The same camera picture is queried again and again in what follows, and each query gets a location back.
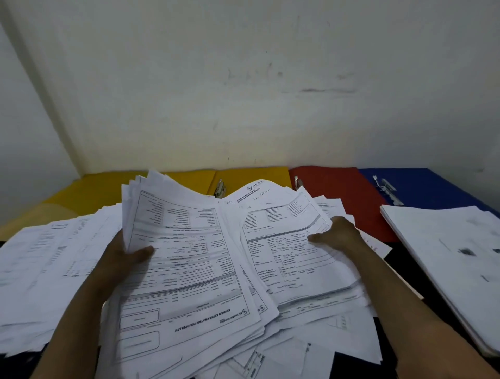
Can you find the person's right forearm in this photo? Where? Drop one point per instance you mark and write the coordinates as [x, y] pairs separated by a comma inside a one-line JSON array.
[[410, 320]]

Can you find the red folder with metal clip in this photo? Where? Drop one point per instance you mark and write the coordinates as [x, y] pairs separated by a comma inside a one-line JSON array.
[[343, 195]]

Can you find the thin bundle of printed forms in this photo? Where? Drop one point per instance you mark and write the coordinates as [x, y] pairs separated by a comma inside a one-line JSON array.
[[289, 250]]

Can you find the thick bundle of printed forms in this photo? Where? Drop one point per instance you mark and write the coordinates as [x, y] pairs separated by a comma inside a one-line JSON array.
[[183, 273]]

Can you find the scattered pile of printed papers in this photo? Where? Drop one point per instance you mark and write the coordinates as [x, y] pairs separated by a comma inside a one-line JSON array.
[[54, 273]]

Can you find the blue folder with metal clip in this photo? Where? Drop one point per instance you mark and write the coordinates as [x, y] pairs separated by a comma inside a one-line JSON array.
[[422, 187]]

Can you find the person's left thumb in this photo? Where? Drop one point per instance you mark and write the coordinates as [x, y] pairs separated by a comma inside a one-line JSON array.
[[140, 254]]

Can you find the person's left hand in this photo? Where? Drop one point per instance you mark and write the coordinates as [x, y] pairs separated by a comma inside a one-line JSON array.
[[117, 258]]

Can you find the yellow paper folder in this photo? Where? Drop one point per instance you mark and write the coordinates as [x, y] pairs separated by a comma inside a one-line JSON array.
[[97, 191]]

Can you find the neat stack of white papers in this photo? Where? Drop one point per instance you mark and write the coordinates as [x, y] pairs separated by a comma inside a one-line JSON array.
[[449, 265]]

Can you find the yellow folder with metal clip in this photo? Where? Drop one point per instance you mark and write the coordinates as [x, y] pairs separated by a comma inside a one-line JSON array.
[[254, 177]]

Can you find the person's right hand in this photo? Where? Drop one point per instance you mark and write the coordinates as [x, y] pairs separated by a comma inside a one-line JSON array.
[[340, 236]]

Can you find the person's left forearm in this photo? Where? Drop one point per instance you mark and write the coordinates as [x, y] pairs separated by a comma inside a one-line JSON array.
[[74, 332]]

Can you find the person's right thumb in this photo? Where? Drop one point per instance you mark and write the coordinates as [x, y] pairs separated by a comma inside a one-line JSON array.
[[321, 237]]

